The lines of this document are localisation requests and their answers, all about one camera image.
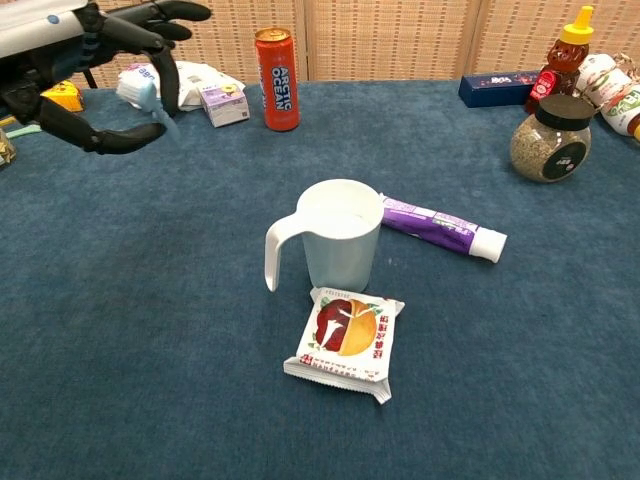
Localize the glass jar black lid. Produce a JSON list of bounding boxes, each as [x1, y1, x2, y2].
[[509, 93, 596, 184]]

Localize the white drink bottle yellow cap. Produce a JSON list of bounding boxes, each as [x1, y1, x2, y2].
[[574, 53, 640, 139]]

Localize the clear tub with clips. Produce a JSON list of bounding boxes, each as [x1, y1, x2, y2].
[[0, 127, 18, 169]]

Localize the red soda can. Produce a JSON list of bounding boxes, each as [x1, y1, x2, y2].
[[254, 26, 301, 133]]

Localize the mint green scrub brush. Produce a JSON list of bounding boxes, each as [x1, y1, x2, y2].
[[4, 123, 44, 140]]

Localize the dark blue long box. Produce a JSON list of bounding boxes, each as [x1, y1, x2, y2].
[[458, 69, 544, 109]]

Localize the white wipes pack blue print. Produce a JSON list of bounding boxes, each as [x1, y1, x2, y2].
[[118, 62, 160, 89]]

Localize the white plastic pouch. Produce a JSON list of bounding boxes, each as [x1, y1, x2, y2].
[[172, 60, 247, 112]]

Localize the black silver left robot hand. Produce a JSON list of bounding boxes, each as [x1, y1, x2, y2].
[[0, 0, 212, 155]]

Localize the blue felt table cover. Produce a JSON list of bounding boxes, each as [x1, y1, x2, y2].
[[0, 79, 640, 480]]

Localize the light blue toothbrush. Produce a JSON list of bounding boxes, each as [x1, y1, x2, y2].
[[115, 79, 181, 144]]

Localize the purple toothpaste tube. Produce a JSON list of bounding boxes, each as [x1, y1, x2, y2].
[[379, 193, 509, 264]]

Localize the snack packet with orange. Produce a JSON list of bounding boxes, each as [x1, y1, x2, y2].
[[282, 286, 406, 406]]

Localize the yellow tape measure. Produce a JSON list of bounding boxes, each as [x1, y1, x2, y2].
[[39, 79, 85, 114]]

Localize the white cup with handle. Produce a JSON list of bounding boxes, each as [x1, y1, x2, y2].
[[264, 178, 386, 294]]

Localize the honey bottle yellow cap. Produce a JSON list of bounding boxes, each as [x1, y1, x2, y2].
[[524, 5, 595, 115]]

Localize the bamboo folding screen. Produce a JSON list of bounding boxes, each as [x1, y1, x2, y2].
[[84, 0, 640, 90]]

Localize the small purple white box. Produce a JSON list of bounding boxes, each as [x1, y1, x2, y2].
[[199, 83, 250, 129]]

